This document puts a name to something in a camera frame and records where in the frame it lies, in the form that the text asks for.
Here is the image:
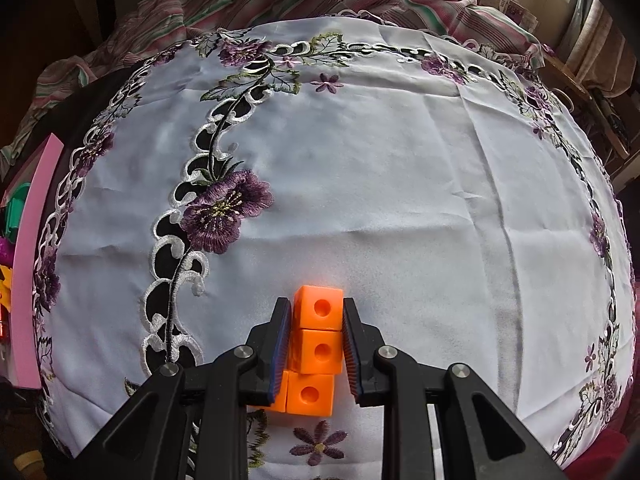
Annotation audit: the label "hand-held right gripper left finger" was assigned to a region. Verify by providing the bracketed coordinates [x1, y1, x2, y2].
[72, 296, 293, 480]

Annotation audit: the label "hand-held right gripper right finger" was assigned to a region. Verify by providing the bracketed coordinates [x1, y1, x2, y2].
[341, 297, 566, 480]

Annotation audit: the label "orange linked cube blocks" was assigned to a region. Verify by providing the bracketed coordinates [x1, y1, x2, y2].
[267, 285, 346, 416]

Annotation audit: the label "pink-rimmed white box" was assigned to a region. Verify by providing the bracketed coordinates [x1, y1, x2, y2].
[10, 132, 66, 391]

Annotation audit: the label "green plastic toy block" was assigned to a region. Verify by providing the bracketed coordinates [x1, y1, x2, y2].
[2, 182, 31, 228]

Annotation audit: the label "white embroidered tablecloth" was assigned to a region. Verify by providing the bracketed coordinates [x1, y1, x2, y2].
[30, 15, 636, 480]

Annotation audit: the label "dark pink cloth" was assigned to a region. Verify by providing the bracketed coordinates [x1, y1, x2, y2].
[565, 400, 640, 480]

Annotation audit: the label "wooden bedside table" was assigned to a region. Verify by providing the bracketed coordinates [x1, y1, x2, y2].
[542, 52, 631, 161]

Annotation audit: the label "small pink carton box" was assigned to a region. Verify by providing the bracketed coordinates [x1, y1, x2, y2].
[505, 2, 538, 31]

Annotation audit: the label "pink patterned curtain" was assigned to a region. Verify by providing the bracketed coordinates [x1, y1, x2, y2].
[560, 0, 631, 96]

